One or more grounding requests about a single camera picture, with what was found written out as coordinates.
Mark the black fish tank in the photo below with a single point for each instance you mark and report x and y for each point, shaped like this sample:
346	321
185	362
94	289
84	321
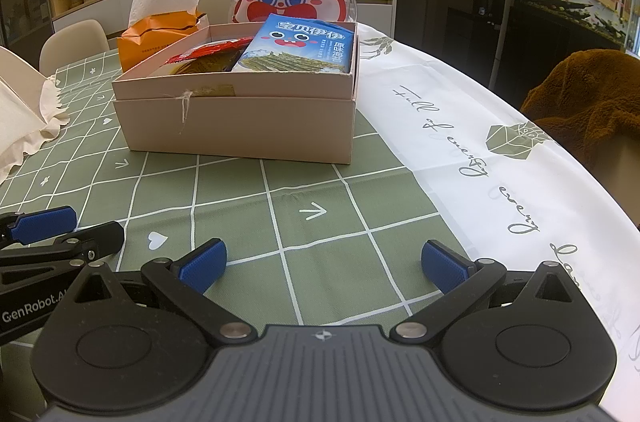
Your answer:
550	17

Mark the blue seaweed snack packet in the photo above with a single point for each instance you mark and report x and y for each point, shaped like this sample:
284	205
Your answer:
300	47

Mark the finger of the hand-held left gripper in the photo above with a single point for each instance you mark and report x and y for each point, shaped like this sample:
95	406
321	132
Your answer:
45	222
102	238

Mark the cream printed tote bag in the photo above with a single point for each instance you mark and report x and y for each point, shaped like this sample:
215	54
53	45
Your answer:
20	112

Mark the red white-label snack packet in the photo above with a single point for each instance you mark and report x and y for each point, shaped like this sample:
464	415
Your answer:
215	48

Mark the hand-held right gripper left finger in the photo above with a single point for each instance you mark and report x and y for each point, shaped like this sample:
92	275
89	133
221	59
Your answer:
202	264

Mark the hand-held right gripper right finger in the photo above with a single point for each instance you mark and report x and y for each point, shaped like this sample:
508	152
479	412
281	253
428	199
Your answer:
442	264

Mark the brown fuzzy cloth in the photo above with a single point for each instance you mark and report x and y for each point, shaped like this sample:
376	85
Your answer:
590	92

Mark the orange tissue box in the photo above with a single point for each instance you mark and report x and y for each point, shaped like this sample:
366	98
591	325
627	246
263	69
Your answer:
150	35

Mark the pink cardboard box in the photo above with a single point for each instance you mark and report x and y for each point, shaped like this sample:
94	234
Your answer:
250	127

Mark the black water dispenser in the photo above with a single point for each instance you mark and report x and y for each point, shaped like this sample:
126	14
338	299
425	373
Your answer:
475	22

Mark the cream dining chair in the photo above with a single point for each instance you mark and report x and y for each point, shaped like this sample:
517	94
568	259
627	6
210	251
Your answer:
75	45
220	2

